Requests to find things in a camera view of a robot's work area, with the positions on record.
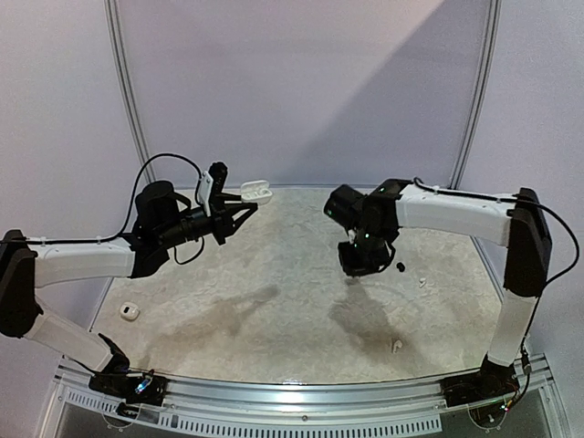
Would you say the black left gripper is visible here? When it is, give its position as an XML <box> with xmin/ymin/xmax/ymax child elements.
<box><xmin>157</xmin><ymin>193</ymin><xmax>257</xmax><ymax>249</ymax></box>

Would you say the white oval charging case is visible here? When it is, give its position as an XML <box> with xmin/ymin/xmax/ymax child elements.
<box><xmin>240</xmin><ymin>180</ymin><xmax>273</xmax><ymax>204</ymax></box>

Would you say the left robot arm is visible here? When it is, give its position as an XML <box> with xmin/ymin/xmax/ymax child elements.
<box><xmin>1</xmin><ymin>175</ymin><xmax>273</xmax><ymax>406</ymax></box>

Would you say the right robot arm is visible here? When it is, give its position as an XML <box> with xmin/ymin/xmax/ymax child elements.
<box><xmin>323</xmin><ymin>179</ymin><xmax>552</xmax><ymax>412</ymax></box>

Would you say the small white charging case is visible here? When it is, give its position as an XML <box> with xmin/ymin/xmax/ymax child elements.
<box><xmin>120</xmin><ymin>302</ymin><xmax>140</xmax><ymax>321</ymax></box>

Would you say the white earbud near front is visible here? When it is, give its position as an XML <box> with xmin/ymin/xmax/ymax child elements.
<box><xmin>391</xmin><ymin>339</ymin><xmax>403</xmax><ymax>354</ymax></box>

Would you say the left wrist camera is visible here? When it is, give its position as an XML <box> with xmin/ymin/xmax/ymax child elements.
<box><xmin>195</xmin><ymin>162</ymin><xmax>227</xmax><ymax>217</ymax></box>

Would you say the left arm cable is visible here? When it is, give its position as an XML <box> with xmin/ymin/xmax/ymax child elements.
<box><xmin>0</xmin><ymin>152</ymin><xmax>206</xmax><ymax>266</ymax></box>

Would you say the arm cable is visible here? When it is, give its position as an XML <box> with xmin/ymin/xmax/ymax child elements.
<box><xmin>410</xmin><ymin>176</ymin><xmax>581</xmax><ymax>293</ymax></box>
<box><xmin>0</xmin><ymin>152</ymin><xmax>206</xmax><ymax>266</ymax></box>

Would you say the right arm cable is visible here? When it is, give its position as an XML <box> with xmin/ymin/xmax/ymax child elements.
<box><xmin>410</xmin><ymin>176</ymin><xmax>581</xmax><ymax>293</ymax></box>

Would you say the aluminium table front rail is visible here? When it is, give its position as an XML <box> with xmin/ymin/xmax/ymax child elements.
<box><xmin>40</xmin><ymin>356</ymin><xmax>569</xmax><ymax>437</ymax></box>

